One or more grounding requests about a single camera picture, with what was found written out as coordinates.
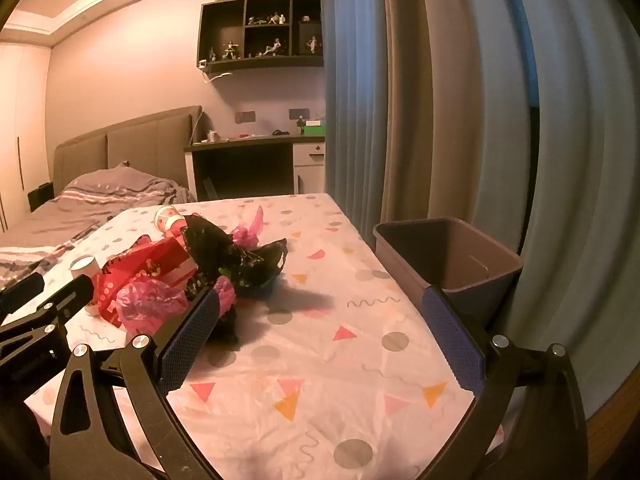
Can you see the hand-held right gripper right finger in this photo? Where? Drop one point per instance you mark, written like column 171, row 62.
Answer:
column 450, row 340

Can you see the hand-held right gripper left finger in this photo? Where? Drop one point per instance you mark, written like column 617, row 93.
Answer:
column 192, row 340

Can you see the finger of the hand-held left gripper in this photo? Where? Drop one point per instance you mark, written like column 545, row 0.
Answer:
column 22, row 290
column 67, row 297

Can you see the orange printed paper cup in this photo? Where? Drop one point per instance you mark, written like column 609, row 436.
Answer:
column 169, row 221
column 82, row 266

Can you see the pink plastic bag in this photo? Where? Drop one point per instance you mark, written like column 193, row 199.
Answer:
column 150, row 305
column 247, row 232

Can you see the brown waste bin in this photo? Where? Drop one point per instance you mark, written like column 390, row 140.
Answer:
column 450, row 255

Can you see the red plastic bag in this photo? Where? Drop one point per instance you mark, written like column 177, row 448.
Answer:
column 150, row 265

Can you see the black plastic bag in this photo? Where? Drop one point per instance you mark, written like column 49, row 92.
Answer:
column 220, row 250

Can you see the bed with striped bedding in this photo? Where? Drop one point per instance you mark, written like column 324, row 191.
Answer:
column 60, row 220

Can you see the black bedside table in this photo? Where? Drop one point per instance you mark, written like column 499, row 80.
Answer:
column 40, row 197

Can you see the grey striped pillow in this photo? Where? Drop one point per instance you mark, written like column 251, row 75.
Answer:
column 115, row 180

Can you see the padded bed headboard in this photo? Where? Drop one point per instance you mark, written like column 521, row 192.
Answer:
column 140, row 140

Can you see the dark and white desk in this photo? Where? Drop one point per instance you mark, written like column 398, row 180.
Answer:
column 240, row 170

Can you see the white wardrobe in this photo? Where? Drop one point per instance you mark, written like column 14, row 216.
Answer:
column 20, row 100

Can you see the pale sheer curtain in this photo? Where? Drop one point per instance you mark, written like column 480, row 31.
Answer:
column 580, row 185

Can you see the beige curtain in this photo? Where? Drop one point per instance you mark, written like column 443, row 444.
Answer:
column 405, row 110

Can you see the green box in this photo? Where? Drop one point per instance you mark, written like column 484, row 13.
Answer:
column 314, row 130

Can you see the blue curtain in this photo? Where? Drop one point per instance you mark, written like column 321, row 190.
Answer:
column 350, row 85

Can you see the row of figurines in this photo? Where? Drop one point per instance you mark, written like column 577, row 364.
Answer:
column 267, row 50

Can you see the grey wall outlet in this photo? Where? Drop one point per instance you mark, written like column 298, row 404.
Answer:
column 245, row 116
column 298, row 113

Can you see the dark wall shelf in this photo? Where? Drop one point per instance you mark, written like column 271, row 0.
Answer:
column 220, row 20

